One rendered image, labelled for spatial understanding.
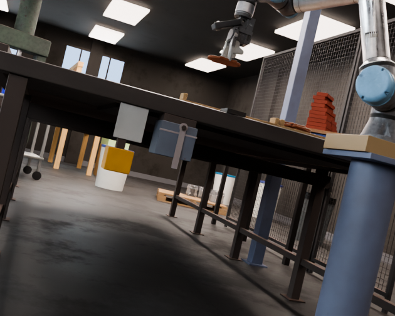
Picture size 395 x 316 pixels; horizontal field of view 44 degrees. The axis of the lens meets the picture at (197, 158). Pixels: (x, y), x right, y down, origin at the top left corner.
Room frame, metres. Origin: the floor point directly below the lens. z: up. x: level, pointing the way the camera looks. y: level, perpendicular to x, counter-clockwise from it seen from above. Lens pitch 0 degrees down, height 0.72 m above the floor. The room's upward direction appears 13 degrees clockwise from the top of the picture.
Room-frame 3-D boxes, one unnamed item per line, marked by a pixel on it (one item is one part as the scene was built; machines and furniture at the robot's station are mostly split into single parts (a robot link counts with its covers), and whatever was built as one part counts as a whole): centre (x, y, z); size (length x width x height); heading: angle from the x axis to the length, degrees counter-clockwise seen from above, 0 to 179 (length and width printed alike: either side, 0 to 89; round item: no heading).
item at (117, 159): (1.70, 0.27, 0.74); 0.09 x 0.08 x 0.24; 108
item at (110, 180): (7.74, 1.25, 0.33); 0.53 x 0.53 x 0.65
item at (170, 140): (1.76, 0.10, 0.77); 0.14 x 0.11 x 0.18; 108
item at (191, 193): (8.02, -0.05, 0.16); 1.14 x 0.79 x 0.32; 99
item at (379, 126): (1.72, -0.61, 0.97); 0.15 x 0.15 x 0.10
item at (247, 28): (2.00, -0.05, 1.28); 0.09 x 0.08 x 0.12; 105
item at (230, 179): (10.20, -0.67, 0.30); 0.48 x 0.48 x 0.61
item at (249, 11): (2.01, -0.05, 1.36); 0.08 x 0.08 x 0.05
